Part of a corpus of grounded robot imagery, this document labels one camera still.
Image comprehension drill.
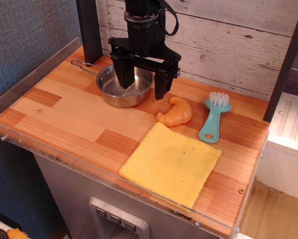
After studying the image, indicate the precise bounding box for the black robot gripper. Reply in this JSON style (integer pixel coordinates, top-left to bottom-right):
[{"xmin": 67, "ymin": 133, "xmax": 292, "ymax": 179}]
[{"xmin": 108, "ymin": 19, "xmax": 181, "ymax": 100}]

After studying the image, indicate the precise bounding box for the yellow towel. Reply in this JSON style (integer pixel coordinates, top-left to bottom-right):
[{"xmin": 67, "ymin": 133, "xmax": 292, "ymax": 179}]
[{"xmin": 119, "ymin": 122, "xmax": 221, "ymax": 211}]

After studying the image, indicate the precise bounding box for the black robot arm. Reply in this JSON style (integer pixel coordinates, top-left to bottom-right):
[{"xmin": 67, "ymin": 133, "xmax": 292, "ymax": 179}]
[{"xmin": 108, "ymin": 0, "xmax": 181, "ymax": 100}]

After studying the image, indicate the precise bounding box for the small steel saucepan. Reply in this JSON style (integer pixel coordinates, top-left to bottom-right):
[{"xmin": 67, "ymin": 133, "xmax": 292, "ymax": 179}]
[{"xmin": 70, "ymin": 59, "xmax": 155, "ymax": 108}]

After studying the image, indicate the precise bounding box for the orange toy croissant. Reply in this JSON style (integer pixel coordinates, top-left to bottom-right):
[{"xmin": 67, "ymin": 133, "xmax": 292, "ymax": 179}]
[{"xmin": 156, "ymin": 96, "xmax": 192, "ymax": 127}]

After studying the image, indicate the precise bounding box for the teal dish brush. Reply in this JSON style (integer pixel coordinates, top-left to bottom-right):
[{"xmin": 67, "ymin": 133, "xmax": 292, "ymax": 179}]
[{"xmin": 199, "ymin": 92, "xmax": 231, "ymax": 143}]

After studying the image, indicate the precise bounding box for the grey cabinet with dispenser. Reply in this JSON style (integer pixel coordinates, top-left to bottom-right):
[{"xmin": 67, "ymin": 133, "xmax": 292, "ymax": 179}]
[{"xmin": 34, "ymin": 154, "xmax": 216, "ymax": 239}]

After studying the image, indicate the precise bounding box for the clear acrylic edge guard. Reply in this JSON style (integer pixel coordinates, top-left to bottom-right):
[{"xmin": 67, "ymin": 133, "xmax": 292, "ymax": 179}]
[{"xmin": 0, "ymin": 125, "xmax": 265, "ymax": 239}]

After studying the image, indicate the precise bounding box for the orange object bottom left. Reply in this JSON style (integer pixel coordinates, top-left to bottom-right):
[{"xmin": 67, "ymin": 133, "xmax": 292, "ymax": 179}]
[{"xmin": 6, "ymin": 228, "xmax": 29, "ymax": 239}]

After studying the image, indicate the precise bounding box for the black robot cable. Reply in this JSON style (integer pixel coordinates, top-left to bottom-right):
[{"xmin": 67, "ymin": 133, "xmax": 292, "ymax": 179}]
[{"xmin": 161, "ymin": 0, "xmax": 179, "ymax": 36}]

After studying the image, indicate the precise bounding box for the dark left shelf post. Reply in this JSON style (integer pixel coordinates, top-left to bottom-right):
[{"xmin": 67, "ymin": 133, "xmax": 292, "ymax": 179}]
[{"xmin": 76, "ymin": 0, "xmax": 103, "ymax": 64}]

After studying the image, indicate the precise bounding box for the dark shelf post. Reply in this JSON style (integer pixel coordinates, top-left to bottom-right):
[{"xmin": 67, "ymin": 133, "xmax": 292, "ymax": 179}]
[
  {"xmin": 263, "ymin": 0, "xmax": 298, "ymax": 123},
  {"xmin": 76, "ymin": 0, "xmax": 103, "ymax": 64}
]

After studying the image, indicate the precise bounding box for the dark right shelf post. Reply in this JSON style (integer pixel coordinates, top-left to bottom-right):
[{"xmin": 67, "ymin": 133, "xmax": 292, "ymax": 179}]
[{"xmin": 263, "ymin": 0, "xmax": 298, "ymax": 123}]

